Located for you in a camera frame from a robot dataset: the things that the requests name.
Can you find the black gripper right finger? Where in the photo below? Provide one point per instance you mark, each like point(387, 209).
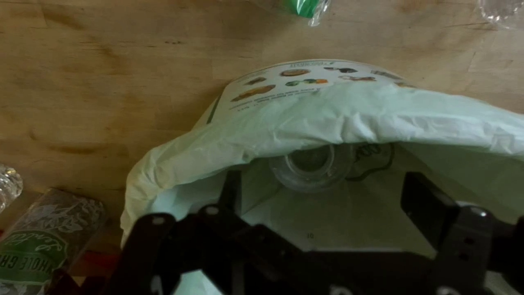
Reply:
point(464, 251)

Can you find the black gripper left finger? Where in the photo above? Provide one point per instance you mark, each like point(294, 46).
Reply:
point(165, 256)

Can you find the large clear water bottle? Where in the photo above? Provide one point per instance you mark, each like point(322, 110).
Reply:
point(11, 189)

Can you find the white bin with green liner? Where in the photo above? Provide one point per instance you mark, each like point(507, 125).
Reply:
point(328, 120)

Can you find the white compost bin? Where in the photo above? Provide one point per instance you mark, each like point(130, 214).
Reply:
point(284, 92)

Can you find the green snack bag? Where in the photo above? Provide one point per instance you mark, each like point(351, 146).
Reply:
point(43, 246)

